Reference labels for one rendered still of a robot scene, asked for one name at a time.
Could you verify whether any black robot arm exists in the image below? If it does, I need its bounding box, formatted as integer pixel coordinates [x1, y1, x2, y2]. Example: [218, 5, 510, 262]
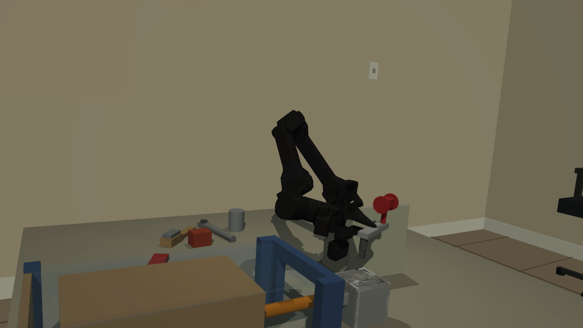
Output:
[271, 110, 344, 237]

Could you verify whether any grey cylinder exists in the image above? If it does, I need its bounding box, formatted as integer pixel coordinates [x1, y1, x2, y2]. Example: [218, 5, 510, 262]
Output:
[228, 209, 245, 232]

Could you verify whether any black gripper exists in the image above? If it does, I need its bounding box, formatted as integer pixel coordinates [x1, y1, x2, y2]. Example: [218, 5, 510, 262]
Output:
[311, 180, 377, 261]

